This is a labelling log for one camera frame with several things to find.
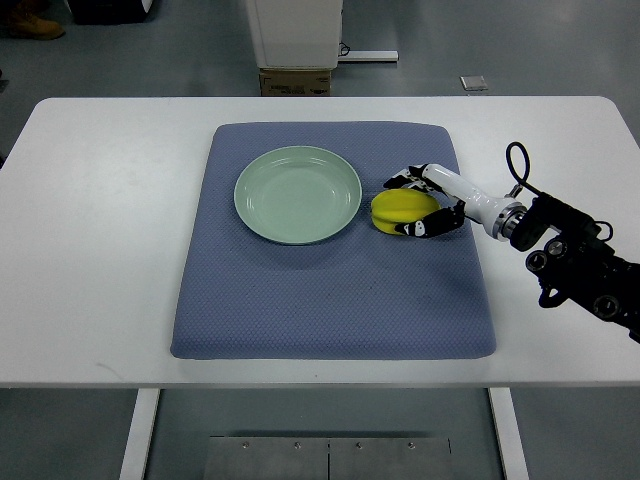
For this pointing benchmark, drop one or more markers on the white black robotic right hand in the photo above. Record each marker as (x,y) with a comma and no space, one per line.
(498,215)

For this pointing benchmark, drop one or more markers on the yellow starfruit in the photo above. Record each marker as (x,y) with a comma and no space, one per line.
(393,207)

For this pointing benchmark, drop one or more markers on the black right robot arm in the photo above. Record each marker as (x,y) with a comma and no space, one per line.
(569,254)

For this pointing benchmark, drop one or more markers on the grey floor plate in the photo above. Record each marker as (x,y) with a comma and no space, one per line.
(475,83)

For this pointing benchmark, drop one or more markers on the pale green plate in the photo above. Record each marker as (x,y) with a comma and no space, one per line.
(298,195)

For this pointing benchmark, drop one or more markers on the blue textured mat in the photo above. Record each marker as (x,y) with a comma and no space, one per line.
(360,295)

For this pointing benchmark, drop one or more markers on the white right table leg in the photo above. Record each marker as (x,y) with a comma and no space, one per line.
(513,462)

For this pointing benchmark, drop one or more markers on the white table leg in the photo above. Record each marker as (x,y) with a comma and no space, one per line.
(513,462)
(140,434)

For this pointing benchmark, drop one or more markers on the cardboard box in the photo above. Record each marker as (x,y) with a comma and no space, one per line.
(295,83)

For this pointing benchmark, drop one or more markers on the white left table leg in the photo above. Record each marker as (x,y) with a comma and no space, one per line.
(140,434)

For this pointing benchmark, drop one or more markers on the black white bin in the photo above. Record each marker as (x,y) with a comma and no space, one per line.
(109,12)

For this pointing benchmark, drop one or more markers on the tan work boot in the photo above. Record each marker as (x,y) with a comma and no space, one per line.
(23,21)

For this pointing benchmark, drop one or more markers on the white floor rail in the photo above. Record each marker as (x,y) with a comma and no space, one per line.
(369,56)

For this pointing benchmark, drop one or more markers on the metal base plate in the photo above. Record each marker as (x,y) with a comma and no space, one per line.
(328,458)

